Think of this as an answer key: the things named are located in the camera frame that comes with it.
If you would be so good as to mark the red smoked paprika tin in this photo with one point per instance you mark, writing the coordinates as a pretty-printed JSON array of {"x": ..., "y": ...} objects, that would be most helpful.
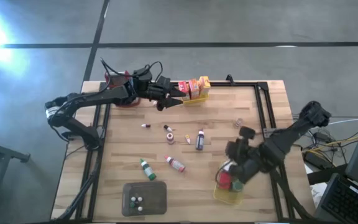
[{"x": 225, "y": 181}]

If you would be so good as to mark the yellow Corn Pops cereal box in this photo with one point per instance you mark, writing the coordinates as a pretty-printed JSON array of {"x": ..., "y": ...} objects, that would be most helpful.
[{"x": 204, "y": 84}]

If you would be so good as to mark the red food colouring bottle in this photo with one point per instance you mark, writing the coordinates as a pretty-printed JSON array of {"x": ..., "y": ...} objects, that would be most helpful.
[
  {"x": 170, "y": 139},
  {"x": 176, "y": 165}
]

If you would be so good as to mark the orange dropper bottle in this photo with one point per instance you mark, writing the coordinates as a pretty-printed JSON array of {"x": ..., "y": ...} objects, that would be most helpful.
[{"x": 147, "y": 125}]

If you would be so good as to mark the grey translucent plastic bin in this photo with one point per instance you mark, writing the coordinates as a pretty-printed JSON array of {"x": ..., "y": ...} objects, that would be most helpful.
[{"x": 154, "y": 193}]

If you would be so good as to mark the black floor stand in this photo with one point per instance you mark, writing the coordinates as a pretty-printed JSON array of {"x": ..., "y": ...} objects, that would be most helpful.
[{"x": 8, "y": 153}]

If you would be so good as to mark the green food colouring bottle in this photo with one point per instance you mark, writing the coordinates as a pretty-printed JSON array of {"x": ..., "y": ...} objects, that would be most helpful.
[{"x": 148, "y": 171}]

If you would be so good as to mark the orange Mini Wheats cereal box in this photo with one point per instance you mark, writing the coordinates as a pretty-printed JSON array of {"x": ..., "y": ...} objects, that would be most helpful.
[{"x": 194, "y": 88}]

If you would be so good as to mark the red Froot Loops cereal box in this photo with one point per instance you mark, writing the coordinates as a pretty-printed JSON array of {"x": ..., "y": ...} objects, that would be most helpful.
[{"x": 183, "y": 88}]

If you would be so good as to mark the black laptop keyboard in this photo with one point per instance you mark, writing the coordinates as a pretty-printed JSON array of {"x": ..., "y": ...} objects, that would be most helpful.
[{"x": 350, "y": 199}]

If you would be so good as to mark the purple food colouring bottle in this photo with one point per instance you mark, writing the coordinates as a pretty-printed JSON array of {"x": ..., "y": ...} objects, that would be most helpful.
[{"x": 199, "y": 141}]

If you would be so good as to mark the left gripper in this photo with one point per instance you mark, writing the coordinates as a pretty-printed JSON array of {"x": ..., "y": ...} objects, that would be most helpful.
[{"x": 146, "y": 90}]

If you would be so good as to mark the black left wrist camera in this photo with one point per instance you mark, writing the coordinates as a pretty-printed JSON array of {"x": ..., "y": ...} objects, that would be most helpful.
[{"x": 143, "y": 74}]

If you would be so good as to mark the yellow dropper bottle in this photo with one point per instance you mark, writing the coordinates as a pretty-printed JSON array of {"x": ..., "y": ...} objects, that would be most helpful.
[{"x": 187, "y": 139}]

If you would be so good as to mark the black power brick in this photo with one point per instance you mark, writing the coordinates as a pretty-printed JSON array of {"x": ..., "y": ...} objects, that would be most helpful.
[{"x": 314, "y": 160}]

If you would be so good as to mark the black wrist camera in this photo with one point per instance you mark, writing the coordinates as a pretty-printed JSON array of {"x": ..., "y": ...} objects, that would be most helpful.
[
  {"x": 247, "y": 132},
  {"x": 143, "y": 74}
]

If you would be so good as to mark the black clamp on frame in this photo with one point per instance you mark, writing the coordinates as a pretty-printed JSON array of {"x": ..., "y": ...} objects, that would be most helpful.
[{"x": 230, "y": 80}]

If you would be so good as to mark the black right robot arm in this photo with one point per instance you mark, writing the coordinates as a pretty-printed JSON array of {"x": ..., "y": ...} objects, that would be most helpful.
[{"x": 291, "y": 133}]

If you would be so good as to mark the small glass spice jar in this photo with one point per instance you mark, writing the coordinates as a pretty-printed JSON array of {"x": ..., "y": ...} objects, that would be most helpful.
[{"x": 238, "y": 123}]

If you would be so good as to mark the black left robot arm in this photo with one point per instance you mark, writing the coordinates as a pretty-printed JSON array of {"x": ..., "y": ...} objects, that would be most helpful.
[{"x": 98, "y": 96}]

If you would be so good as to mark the yellow plastic basket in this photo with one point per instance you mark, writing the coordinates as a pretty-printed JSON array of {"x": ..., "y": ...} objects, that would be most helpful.
[{"x": 197, "y": 101}]

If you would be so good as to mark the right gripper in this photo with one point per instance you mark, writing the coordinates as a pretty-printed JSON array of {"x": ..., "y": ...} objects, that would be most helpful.
[{"x": 250, "y": 155}]

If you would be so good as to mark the yellow translucent plastic bin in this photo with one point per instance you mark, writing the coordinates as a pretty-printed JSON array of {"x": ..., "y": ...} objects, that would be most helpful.
[{"x": 228, "y": 199}]

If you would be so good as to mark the white paper sheet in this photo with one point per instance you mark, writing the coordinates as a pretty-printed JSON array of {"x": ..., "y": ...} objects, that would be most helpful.
[{"x": 317, "y": 193}]

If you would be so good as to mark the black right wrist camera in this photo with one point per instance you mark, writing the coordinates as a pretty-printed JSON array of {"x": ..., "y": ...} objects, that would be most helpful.
[{"x": 247, "y": 132}]

